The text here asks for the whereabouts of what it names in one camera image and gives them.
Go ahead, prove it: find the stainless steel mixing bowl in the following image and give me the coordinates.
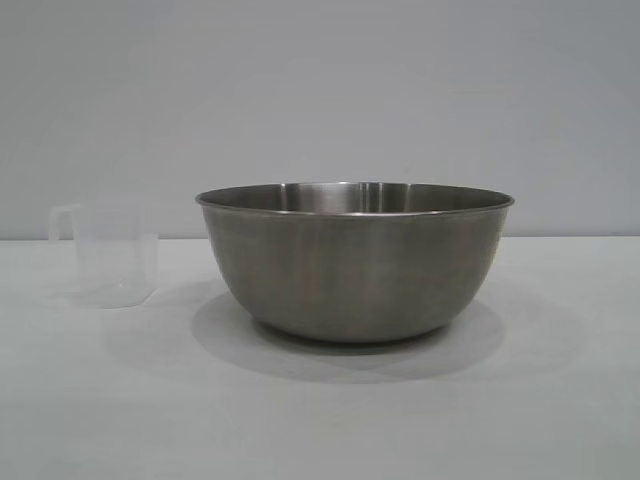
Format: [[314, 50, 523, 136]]
[[193, 181, 517, 344]]

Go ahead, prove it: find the translucent plastic measuring cup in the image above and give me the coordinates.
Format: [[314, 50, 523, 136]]
[[48, 199, 160, 310]]

